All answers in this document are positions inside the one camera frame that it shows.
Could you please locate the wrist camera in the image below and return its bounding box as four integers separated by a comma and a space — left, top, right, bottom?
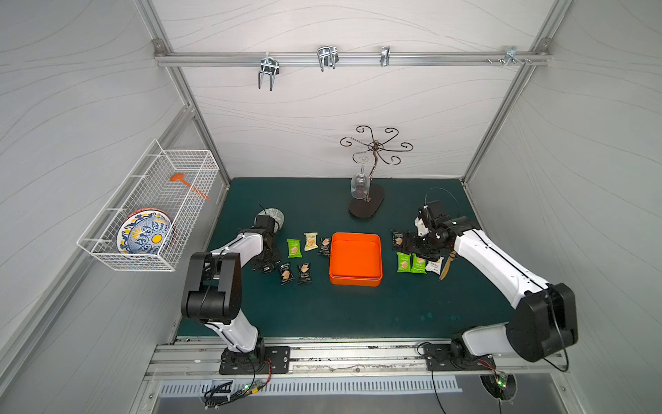
414, 201, 450, 237
253, 215, 280, 234

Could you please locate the white wire basket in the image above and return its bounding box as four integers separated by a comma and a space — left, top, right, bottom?
77, 141, 219, 272

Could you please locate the metal hook middle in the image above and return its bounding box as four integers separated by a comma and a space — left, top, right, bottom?
317, 46, 340, 72

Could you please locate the colourful patterned plate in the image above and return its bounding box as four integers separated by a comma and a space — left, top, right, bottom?
117, 209, 172, 255

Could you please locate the white vent grille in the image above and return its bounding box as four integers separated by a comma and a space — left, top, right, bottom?
158, 374, 463, 398

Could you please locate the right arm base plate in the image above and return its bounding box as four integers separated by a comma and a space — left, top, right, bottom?
417, 340, 496, 372

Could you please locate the green patterned bowl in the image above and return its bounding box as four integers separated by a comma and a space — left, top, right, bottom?
257, 208, 284, 229

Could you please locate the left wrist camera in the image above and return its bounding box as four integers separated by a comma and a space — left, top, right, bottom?
253, 215, 280, 234

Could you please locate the metal hook right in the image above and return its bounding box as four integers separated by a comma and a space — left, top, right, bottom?
485, 47, 532, 67

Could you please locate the aluminium top rail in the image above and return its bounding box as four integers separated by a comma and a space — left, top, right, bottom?
155, 50, 553, 69

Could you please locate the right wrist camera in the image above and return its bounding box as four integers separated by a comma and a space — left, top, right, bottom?
414, 201, 450, 237

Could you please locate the clear wine glass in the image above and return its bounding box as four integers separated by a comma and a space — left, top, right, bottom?
350, 155, 370, 200

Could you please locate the orange storage box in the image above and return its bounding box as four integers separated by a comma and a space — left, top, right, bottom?
329, 232, 383, 287

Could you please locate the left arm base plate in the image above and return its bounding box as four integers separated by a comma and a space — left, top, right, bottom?
218, 346, 291, 375

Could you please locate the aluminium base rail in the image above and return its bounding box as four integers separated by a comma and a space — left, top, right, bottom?
144, 337, 570, 381

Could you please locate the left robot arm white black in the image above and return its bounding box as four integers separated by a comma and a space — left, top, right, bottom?
180, 227, 277, 359

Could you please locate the orange spatula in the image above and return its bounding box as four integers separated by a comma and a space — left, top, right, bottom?
170, 174, 210, 200

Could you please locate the metal hook small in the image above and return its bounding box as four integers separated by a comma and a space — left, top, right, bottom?
379, 46, 391, 67

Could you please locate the cable bundle with board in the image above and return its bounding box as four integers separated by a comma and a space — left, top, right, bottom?
200, 356, 274, 410

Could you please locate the black cookie packet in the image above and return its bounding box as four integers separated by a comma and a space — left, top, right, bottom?
253, 262, 277, 274
279, 263, 294, 286
319, 237, 332, 257
298, 262, 312, 285
391, 230, 405, 251

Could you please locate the metal hook left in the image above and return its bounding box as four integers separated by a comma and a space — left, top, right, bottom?
258, 55, 280, 91

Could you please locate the metal glass holder stand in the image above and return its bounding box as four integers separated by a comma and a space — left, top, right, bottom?
340, 125, 414, 220

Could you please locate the green cookie packet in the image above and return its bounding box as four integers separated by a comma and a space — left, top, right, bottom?
287, 239, 303, 259
410, 255, 427, 274
397, 252, 411, 273

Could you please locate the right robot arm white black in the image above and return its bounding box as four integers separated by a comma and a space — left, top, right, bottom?
410, 217, 579, 362

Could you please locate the white cookie packet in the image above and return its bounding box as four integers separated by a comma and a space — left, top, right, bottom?
425, 258, 443, 276

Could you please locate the golden knife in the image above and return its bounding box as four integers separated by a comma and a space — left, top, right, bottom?
439, 250, 457, 280

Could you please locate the cream cookie packet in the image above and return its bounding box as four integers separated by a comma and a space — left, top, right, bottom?
303, 232, 319, 252

